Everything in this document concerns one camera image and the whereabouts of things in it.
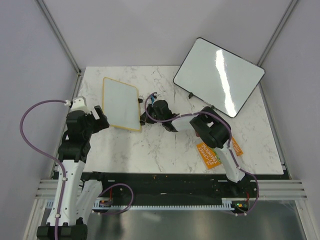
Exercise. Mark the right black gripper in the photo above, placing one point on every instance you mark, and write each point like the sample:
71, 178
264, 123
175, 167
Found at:
144, 119

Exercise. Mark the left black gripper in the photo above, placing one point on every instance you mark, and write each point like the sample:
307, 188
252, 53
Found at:
99, 124

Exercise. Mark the yellow framed small whiteboard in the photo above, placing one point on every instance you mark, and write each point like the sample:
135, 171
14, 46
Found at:
120, 103

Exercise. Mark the blue whiteboard eraser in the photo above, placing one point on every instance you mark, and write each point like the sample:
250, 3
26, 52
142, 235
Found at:
152, 100

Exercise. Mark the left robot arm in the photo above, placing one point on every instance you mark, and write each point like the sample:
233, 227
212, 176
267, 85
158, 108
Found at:
72, 205

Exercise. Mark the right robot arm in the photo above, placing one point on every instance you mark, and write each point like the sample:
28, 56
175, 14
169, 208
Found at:
213, 130

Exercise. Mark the black framed large whiteboard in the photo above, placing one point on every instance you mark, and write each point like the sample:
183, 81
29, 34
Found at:
218, 77

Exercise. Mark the orange treehouse book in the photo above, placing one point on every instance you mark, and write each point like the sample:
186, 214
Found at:
210, 156

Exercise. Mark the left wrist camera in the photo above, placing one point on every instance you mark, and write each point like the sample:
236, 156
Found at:
79, 104

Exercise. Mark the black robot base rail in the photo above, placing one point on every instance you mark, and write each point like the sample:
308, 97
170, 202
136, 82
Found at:
178, 189

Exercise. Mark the large whiteboard wire stand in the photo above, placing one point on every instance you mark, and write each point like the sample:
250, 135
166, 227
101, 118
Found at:
192, 96

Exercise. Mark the aluminium frame rail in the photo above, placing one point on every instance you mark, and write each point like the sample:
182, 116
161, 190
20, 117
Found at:
268, 189

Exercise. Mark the white slotted cable duct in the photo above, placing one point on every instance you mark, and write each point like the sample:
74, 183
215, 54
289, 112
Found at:
100, 204

